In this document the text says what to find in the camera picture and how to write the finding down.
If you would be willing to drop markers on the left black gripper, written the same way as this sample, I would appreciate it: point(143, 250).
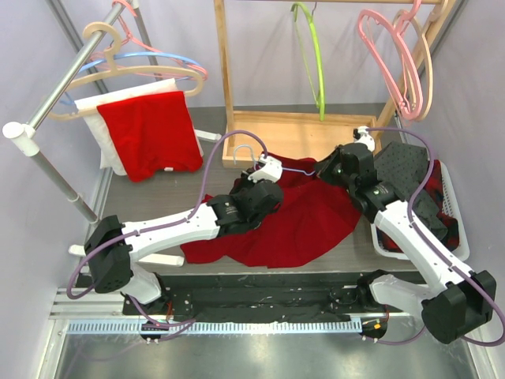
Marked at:
point(235, 193)

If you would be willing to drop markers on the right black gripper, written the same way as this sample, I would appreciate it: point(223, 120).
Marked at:
point(323, 168)

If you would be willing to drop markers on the dark red skirt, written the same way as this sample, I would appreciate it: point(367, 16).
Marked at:
point(313, 218)

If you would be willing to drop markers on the grey dotted garment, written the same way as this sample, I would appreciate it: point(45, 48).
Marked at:
point(402, 165)

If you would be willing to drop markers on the blue wire hanger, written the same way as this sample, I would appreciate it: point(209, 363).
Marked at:
point(261, 161)

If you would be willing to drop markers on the white plastic laundry basket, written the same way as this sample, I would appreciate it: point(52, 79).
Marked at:
point(462, 252)

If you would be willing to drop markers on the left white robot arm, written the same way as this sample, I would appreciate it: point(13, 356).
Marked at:
point(114, 249)

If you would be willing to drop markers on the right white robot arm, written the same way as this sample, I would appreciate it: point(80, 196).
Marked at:
point(454, 299)

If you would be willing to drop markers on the pink hanger right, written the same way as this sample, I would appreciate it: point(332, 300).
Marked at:
point(399, 72)

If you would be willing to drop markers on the pink hanger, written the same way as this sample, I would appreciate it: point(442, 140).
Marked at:
point(399, 72)
point(134, 39)

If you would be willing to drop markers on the green hanger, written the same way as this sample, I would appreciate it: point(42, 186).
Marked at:
point(299, 9)

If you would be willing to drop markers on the blue hanger left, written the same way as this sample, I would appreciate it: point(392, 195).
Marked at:
point(88, 75)

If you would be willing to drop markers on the beige wooden hanger right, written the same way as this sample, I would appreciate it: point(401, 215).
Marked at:
point(426, 71)

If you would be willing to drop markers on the beige wooden hanger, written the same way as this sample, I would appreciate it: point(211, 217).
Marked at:
point(99, 26)
point(426, 71)

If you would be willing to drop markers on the pink hanger left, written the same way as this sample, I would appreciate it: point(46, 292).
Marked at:
point(134, 39)

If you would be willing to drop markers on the beige wooden hanger left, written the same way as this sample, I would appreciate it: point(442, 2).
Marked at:
point(99, 26)

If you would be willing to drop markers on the wooden clothes rack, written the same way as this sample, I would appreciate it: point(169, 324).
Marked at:
point(299, 135)

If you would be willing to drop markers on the red plaid garment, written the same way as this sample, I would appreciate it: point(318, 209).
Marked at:
point(433, 207)

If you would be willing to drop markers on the bright red hung garment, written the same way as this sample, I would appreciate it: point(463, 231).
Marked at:
point(152, 133)

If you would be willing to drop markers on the white hung cloth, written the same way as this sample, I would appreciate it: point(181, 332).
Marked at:
point(98, 127)

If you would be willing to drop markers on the metal clothes rack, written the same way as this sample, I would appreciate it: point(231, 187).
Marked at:
point(21, 134)

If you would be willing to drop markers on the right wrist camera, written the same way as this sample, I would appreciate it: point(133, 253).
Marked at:
point(363, 136)

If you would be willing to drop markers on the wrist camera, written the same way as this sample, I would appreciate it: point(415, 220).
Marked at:
point(363, 136)
point(269, 173)

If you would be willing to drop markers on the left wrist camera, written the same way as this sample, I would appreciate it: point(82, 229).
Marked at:
point(269, 173)

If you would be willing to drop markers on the white cable duct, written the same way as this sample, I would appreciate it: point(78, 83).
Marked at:
point(132, 326)

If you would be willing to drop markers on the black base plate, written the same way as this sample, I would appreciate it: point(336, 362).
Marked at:
point(258, 298)

